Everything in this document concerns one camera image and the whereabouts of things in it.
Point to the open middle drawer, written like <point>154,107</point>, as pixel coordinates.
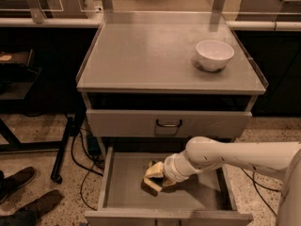
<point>202,200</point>

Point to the brown shoe lower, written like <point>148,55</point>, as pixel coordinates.
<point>31,213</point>

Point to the black drawer handle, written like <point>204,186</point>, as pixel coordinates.
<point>169,124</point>

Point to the dark side shelf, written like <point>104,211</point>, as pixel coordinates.
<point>17,74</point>

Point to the grey metal drawer cabinet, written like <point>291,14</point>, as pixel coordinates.
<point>147,60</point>

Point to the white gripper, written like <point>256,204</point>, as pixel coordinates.
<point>170,169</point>

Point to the brown shoe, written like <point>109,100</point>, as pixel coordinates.
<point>31,213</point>
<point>9,185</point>

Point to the closed top drawer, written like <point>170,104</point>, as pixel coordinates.
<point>142,123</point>

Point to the black table leg frame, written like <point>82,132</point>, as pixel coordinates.
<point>14,145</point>

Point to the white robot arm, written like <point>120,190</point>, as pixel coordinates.
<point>280,160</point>

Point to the brown shoe upper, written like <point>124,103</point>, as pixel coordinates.
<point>9,185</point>

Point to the white ceramic bowl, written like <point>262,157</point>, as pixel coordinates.
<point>214,55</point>

